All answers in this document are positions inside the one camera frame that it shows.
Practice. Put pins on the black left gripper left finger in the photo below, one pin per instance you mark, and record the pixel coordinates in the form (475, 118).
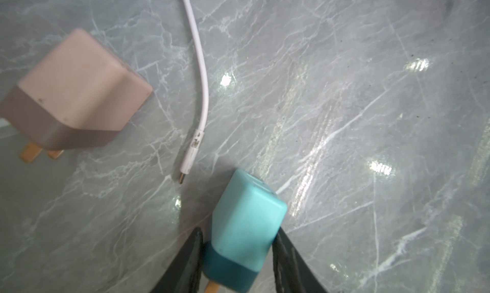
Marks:
(184, 272)

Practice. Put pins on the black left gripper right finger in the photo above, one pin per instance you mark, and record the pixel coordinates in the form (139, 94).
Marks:
(291, 273)

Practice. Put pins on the teal USB charger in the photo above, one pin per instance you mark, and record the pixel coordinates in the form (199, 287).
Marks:
(242, 229)

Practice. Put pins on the pink USB charger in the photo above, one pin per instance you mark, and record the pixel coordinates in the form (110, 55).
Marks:
(81, 95)

